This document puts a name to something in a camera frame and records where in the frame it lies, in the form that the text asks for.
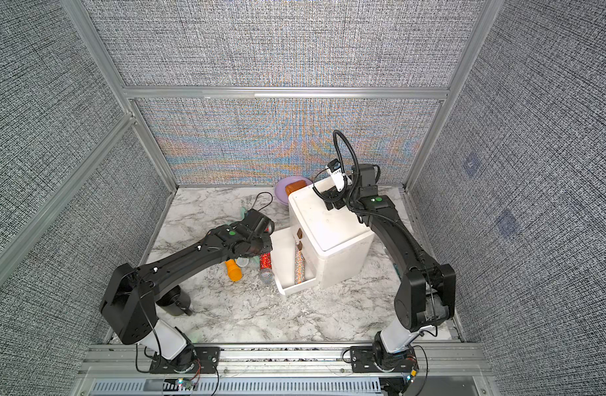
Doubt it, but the white bottom drawer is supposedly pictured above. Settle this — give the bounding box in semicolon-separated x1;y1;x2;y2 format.
270;228;319;296

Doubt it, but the white plastic drawer cabinet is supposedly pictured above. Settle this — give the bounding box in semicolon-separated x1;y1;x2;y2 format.
288;178;374;290

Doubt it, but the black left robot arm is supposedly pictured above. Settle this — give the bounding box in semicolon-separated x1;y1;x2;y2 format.
99;210;274;372

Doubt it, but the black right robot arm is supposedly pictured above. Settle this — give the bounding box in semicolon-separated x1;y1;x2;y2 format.
320;159;456;371

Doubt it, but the orange toy food slice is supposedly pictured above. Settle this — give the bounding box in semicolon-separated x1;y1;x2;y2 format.
285;180;308;196

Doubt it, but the purple plastic plate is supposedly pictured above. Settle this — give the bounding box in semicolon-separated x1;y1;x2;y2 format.
274;176;312;206

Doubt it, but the black cup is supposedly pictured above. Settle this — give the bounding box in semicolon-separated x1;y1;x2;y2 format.
156;285;193;316

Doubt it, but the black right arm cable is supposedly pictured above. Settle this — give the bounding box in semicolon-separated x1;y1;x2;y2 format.
311;129;382;209

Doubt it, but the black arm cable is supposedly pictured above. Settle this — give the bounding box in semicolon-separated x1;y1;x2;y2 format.
311;129;382;209
245;191;275;219

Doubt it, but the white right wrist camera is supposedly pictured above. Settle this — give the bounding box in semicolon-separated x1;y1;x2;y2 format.
326;158;345;192

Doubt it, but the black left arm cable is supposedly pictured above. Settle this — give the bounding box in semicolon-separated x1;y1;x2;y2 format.
245;191;275;219

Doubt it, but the aluminium mounting rail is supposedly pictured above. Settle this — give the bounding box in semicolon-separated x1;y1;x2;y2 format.
77;341;494;379

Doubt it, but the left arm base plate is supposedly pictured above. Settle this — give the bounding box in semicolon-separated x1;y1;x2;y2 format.
148;346;221;374

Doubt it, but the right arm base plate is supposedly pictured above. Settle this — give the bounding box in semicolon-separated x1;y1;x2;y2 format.
346;344;420;374

